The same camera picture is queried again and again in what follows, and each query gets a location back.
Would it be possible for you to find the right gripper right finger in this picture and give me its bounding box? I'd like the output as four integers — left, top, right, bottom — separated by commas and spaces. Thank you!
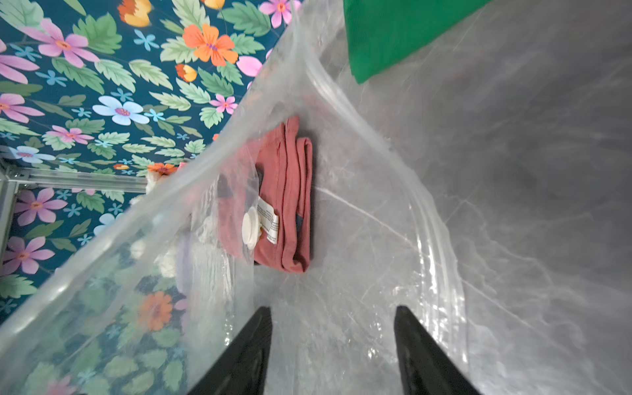
394, 305, 480, 395

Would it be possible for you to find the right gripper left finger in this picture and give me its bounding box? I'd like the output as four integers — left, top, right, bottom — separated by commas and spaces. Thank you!
189, 307, 273, 395

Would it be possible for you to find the red tank top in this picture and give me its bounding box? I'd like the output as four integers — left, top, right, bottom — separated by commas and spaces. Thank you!
217, 116, 314, 274

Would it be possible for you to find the clear plastic vacuum bag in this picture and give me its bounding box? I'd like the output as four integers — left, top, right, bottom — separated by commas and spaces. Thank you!
1, 1, 631, 394

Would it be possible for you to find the green tank top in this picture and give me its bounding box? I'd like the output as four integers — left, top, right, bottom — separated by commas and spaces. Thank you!
343, 0, 488, 84

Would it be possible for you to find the white bag valve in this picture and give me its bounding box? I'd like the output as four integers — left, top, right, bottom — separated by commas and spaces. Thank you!
241, 207, 261, 250

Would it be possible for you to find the white teddy bear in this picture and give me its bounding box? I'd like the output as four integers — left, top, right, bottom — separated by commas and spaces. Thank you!
130, 163, 188, 282

